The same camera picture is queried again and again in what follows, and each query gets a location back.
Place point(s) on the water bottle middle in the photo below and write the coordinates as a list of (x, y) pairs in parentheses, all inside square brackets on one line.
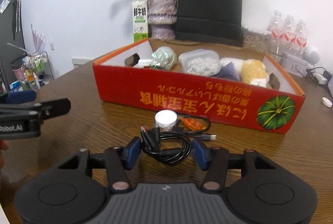
[(288, 37)]

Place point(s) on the clear seed container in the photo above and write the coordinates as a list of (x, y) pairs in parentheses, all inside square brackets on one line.
[(255, 40)]

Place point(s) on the white tin box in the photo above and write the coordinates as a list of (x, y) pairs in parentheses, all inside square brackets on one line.
[(295, 65)]

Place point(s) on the milk carton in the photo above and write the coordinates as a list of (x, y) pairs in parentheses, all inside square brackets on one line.
[(140, 19)]

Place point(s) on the small white lid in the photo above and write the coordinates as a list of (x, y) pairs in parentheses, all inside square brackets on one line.
[(325, 101)]

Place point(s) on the white round speaker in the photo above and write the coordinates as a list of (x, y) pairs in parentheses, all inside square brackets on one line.
[(311, 55)]

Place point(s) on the purple knitted cloth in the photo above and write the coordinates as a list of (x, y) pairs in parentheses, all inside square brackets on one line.
[(228, 72)]

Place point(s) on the wire storage rack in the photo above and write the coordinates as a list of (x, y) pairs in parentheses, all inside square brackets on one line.
[(37, 68)]

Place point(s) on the water bottle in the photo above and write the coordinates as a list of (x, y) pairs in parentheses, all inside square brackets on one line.
[(288, 37), (301, 38), (275, 28)]

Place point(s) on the black paper bag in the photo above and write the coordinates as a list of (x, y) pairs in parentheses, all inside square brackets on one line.
[(210, 21)]

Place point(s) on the white charger with cables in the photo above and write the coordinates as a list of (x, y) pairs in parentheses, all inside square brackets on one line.
[(319, 75)]

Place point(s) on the water bottle right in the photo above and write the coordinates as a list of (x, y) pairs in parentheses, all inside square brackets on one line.
[(301, 38)]

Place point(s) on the cotton pad plastic container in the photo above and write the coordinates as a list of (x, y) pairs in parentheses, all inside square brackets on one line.
[(202, 62)]

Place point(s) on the red cardboard box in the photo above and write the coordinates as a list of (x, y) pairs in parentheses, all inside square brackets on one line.
[(220, 100)]

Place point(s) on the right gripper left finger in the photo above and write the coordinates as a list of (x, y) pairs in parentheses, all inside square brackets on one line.
[(116, 161)]

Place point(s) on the iridescent ball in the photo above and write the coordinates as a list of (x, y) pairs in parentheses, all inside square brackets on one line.
[(164, 57)]

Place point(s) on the purple ceramic vase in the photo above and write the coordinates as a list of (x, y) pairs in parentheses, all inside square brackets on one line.
[(162, 15)]

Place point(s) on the yellow white plush toy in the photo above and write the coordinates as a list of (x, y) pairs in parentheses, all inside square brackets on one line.
[(251, 71)]

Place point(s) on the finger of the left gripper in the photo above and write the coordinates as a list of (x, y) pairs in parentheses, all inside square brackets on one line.
[(35, 110), (15, 98)]

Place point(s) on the water bottle left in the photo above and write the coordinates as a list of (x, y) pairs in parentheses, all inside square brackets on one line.
[(275, 28)]

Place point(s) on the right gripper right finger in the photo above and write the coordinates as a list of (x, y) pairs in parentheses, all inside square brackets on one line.
[(215, 161)]

